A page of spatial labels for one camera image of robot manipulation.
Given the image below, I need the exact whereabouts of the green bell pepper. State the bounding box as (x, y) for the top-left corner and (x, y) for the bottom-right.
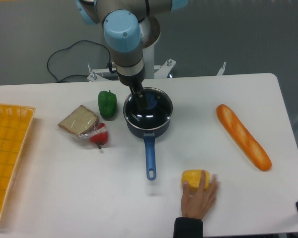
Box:
(98, 90), (117, 119)

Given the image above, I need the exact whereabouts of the yellow woven basket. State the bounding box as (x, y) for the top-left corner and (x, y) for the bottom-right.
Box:
(0, 103), (36, 220)

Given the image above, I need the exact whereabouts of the person's hand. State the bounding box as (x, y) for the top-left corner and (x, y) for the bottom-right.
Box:
(181, 170), (219, 220)

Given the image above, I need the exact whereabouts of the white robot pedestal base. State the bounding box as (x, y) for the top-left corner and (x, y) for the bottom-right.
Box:
(86, 13), (227, 82)

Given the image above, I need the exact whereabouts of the blue saucepan with handle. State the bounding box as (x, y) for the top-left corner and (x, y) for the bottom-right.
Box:
(123, 87), (174, 181)

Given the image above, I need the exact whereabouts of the orange baguette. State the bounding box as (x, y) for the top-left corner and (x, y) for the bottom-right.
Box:
(216, 104), (272, 172)

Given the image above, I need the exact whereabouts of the glass lid with blue knob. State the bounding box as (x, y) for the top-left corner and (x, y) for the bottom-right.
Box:
(123, 87), (173, 130)

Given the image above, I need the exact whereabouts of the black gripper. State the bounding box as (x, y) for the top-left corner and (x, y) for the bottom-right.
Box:
(117, 71), (147, 111)

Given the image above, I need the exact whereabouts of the black sleeved forearm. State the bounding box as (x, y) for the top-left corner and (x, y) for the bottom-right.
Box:
(173, 217), (203, 238)

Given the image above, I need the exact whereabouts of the wrapped bread slice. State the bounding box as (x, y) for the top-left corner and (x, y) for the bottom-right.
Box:
(58, 105), (100, 138)

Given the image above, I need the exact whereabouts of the black cable on floor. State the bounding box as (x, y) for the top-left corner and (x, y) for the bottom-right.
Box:
(47, 40), (112, 83)

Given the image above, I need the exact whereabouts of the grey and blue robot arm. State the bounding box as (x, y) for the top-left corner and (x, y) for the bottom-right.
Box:
(76, 0), (188, 110)

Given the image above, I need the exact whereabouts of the yellow bell pepper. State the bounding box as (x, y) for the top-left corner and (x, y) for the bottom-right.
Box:
(181, 170), (211, 196)

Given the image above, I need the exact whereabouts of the red bell pepper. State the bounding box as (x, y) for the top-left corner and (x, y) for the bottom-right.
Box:
(89, 122), (108, 149)

